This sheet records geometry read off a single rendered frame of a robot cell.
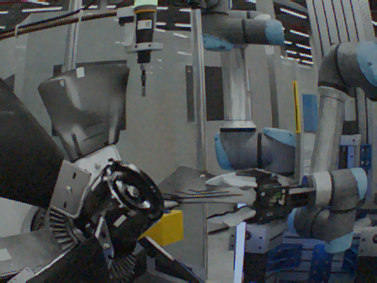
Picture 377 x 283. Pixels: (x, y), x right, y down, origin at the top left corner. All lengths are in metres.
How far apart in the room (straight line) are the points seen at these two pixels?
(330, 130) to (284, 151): 0.48
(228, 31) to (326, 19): 0.58
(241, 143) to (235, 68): 0.23
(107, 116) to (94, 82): 0.10
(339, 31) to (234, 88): 0.49
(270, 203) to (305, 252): 0.64
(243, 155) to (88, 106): 0.71
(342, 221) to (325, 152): 0.19
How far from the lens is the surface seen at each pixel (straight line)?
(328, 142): 1.06
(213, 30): 1.19
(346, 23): 1.63
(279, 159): 1.52
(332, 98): 1.08
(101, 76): 1.01
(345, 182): 0.95
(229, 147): 1.54
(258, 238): 1.43
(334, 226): 0.97
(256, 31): 1.18
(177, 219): 1.34
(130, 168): 0.81
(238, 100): 1.55
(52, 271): 0.58
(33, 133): 0.76
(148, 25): 0.87
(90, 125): 0.91
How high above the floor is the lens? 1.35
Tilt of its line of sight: 4 degrees down
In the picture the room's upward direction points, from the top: 2 degrees counter-clockwise
